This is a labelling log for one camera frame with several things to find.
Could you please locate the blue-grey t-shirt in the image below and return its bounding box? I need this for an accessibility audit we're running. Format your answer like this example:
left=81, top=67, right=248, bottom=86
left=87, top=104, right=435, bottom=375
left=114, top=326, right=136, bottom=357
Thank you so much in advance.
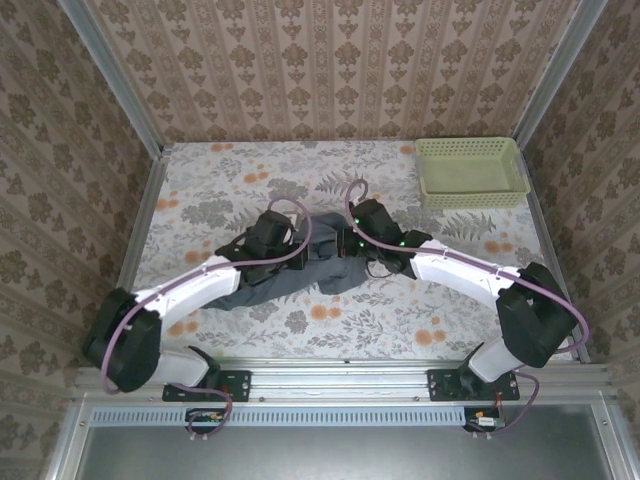
left=207, top=212, right=374, bottom=314

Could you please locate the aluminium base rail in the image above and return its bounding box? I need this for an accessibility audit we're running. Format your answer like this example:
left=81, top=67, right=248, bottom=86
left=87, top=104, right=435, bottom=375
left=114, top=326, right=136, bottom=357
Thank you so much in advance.
left=74, top=358, right=614, bottom=404

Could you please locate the floral table cloth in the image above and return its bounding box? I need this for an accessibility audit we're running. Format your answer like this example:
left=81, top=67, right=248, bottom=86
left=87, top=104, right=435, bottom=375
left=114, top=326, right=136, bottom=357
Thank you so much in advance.
left=114, top=141, right=576, bottom=360

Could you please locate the slotted white cable duct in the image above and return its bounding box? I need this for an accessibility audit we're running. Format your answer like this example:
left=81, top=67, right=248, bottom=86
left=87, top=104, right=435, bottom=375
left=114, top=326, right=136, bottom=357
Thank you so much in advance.
left=92, top=405, right=469, bottom=427

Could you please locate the small circuit board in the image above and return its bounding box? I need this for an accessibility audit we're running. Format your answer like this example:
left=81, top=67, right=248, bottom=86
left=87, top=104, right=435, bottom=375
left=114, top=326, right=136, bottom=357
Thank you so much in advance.
left=185, top=407, right=226, bottom=434
left=462, top=407, right=507, bottom=434

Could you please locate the grey metal sheet panel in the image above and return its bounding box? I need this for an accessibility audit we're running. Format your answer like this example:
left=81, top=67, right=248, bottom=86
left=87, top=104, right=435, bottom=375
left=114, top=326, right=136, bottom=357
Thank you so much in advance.
left=74, top=404, right=629, bottom=480

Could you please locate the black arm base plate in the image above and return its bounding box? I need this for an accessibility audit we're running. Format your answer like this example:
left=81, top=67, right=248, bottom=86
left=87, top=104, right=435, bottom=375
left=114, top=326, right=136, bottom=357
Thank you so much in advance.
left=162, top=368, right=251, bottom=403
left=428, top=368, right=521, bottom=403

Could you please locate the aluminium side rail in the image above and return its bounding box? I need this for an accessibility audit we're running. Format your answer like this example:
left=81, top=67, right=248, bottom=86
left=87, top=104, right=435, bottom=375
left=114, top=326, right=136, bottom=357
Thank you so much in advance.
left=97, top=147, right=174, bottom=357
left=514, top=144, right=591, bottom=364

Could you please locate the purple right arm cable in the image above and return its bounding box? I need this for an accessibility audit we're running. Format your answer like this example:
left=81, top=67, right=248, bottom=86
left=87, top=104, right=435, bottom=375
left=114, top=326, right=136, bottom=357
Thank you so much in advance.
left=344, top=179, right=591, bottom=441

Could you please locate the aluminium frame post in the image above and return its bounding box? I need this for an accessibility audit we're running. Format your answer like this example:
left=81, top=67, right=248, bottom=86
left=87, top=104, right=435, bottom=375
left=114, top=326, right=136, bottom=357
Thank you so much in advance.
left=512, top=0, right=609, bottom=149
left=57, top=0, right=166, bottom=154

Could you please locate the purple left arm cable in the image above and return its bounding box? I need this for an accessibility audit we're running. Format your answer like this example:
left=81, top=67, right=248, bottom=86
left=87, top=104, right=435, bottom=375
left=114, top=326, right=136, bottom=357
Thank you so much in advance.
left=99, top=197, right=314, bottom=444

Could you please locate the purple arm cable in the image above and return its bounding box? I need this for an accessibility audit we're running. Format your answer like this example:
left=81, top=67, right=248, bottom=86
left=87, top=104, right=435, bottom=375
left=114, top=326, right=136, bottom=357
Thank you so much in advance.
left=99, top=197, right=314, bottom=444
left=344, top=179, right=591, bottom=441

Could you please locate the thin black cable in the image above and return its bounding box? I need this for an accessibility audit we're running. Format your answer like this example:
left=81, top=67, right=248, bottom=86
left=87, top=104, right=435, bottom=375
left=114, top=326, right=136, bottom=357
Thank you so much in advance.
left=364, top=257, right=404, bottom=277

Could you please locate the pale green plastic basket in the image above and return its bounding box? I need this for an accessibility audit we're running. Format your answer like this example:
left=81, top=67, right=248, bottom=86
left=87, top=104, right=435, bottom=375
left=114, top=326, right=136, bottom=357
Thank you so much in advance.
left=413, top=137, right=532, bottom=210

